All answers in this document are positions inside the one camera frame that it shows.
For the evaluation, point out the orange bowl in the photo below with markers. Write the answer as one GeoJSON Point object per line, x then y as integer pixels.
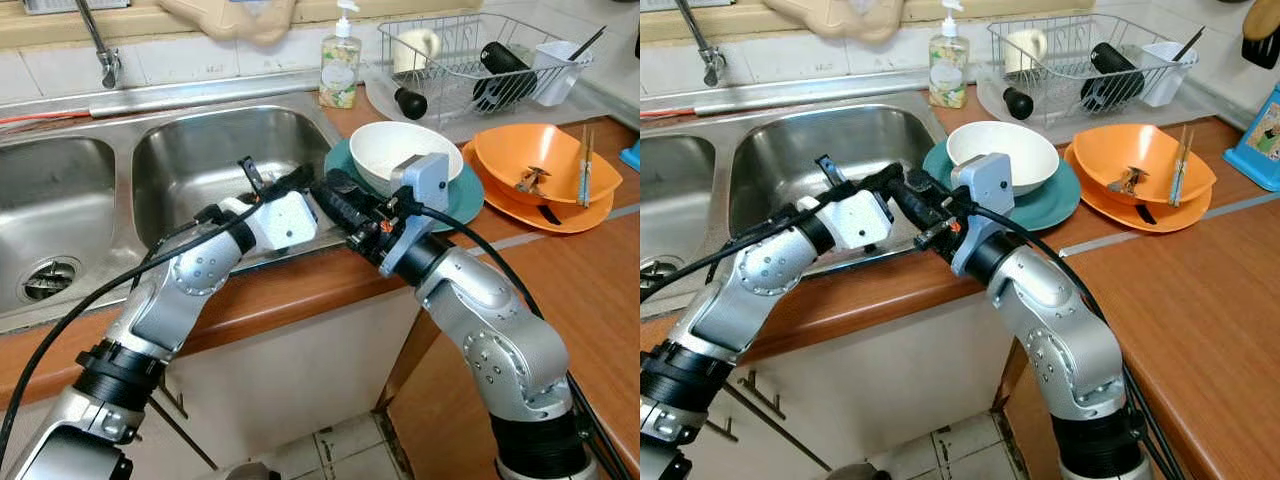
{"type": "Point", "coordinates": [545, 155]}
{"type": "Point", "coordinates": [1145, 150]}

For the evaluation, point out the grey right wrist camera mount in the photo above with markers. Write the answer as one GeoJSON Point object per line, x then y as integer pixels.
{"type": "Point", "coordinates": [985, 180]}
{"type": "Point", "coordinates": [425, 180]}

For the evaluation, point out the black bottle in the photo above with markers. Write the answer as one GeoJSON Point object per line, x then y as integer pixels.
{"type": "Point", "coordinates": [1112, 72]}
{"type": "Point", "coordinates": [505, 72]}

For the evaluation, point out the teal plate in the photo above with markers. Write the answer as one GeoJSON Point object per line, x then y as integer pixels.
{"type": "Point", "coordinates": [465, 205]}
{"type": "Point", "coordinates": [1058, 205]}

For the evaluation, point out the stainless steel double sink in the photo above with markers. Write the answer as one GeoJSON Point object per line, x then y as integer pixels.
{"type": "Point", "coordinates": [200, 150]}
{"type": "Point", "coordinates": [810, 145]}

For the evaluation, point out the metal sink drain strainer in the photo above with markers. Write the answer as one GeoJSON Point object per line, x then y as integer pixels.
{"type": "Point", "coordinates": [45, 278]}
{"type": "Point", "coordinates": [655, 270]}

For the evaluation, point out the orange plate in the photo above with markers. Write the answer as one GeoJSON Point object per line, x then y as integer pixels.
{"type": "Point", "coordinates": [1100, 208]}
{"type": "Point", "coordinates": [500, 205]}

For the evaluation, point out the blue printed box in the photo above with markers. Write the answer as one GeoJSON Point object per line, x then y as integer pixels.
{"type": "Point", "coordinates": [1255, 135]}
{"type": "Point", "coordinates": [631, 155]}

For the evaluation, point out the black slotted spatula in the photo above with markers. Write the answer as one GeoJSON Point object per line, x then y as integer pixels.
{"type": "Point", "coordinates": [1262, 35]}

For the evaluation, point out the white utensil cup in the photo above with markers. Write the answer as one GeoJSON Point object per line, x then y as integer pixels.
{"type": "Point", "coordinates": [1165, 75]}
{"type": "Point", "coordinates": [555, 75]}

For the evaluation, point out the grey tape strip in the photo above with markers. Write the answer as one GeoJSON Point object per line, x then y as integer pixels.
{"type": "Point", "coordinates": [560, 228]}
{"type": "Point", "coordinates": [1170, 220]}

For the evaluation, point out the beige cloth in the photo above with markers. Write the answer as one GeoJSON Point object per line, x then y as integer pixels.
{"type": "Point", "coordinates": [840, 18]}
{"type": "Point", "coordinates": [230, 18]}

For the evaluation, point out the floral soap dispenser bottle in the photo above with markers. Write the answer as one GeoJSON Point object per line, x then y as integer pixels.
{"type": "Point", "coordinates": [340, 68]}
{"type": "Point", "coordinates": [948, 68]}

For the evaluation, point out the clear dish rack tray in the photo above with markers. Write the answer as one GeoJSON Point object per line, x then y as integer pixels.
{"type": "Point", "coordinates": [990, 100]}
{"type": "Point", "coordinates": [380, 95]}

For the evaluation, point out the black round knob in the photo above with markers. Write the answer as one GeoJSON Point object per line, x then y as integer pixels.
{"type": "Point", "coordinates": [410, 102]}
{"type": "Point", "coordinates": [1017, 102]}

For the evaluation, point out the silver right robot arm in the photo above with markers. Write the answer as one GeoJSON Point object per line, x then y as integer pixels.
{"type": "Point", "coordinates": [490, 320]}
{"type": "Point", "coordinates": [1060, 320]}

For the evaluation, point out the white base cabinet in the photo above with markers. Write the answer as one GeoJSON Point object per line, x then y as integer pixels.
{"type": "Point", "coordinates": [300, 370]}
{"type": "Point", "coordinates": [900, 380]}

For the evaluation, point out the white ribbed bowl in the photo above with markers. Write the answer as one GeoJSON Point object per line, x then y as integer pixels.
{"type": "Point", "coordinates": [385, 150]}
{"type": "Point", "coordinates": [1020, 148]}

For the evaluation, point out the cream mug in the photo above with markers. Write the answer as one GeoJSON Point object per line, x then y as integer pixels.
{"type": "Point", "coordinates": [1025, 48]}
{"type": "Point", "coordinates": [413, 48]}

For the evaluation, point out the chrome faucet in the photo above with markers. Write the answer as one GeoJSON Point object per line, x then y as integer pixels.
{"type": "Point", "coordinates": [103, 55]}
{"type": "Point", "coordinates": [712, 58]}

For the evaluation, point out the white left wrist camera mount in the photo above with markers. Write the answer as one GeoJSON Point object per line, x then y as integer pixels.
{"type": "Point", "coordinates": [290, 222]}
{"type": "Point", "coordinates": [860, 220]}

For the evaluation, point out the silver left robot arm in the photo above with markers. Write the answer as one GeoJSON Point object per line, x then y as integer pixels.
{"type": "Point", "coordinates": [760, 290]}
{"type": "Point", "coordinates": [180, 290]}

